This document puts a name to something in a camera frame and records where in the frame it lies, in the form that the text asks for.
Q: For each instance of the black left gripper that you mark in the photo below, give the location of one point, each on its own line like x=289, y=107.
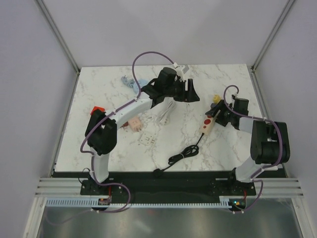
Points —
x=189, y=96

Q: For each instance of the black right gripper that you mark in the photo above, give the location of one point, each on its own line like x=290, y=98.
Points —
x=220, y=106

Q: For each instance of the beige red power strip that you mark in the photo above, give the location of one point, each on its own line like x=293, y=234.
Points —
x=208, y=123

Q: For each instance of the yellow plug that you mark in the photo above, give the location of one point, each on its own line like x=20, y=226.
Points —
x=216, y=98

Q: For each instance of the black plug with cable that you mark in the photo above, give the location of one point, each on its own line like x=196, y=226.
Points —
x=189, y=151

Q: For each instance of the pink adapter plug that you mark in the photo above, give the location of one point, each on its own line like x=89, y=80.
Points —
x=135, y=124

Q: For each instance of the white adapter plug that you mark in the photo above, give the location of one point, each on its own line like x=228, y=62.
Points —
x=147, y=139

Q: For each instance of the red socket cube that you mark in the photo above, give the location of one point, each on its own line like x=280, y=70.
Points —
x=98, y=111

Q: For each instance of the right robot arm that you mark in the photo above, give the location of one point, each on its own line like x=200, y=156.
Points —
x=269, y=139

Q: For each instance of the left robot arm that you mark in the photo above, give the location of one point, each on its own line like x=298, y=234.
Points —
x=101, y=133

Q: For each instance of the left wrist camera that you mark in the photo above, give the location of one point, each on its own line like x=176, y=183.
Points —
x=182, y=69

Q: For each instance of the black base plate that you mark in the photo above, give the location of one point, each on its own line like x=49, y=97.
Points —
x=116, y=177

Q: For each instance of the right aluminium frame post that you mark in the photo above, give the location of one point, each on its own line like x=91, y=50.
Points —
x=274, y=31

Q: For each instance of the aluminium frame post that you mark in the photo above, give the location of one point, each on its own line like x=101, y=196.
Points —
x=274, y=31
x=56, y=32

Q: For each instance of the aluminium front rail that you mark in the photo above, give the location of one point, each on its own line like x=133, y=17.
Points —
x=267, y=187

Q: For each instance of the left aluminium frame post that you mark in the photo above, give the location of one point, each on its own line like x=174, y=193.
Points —
x=56, y=32

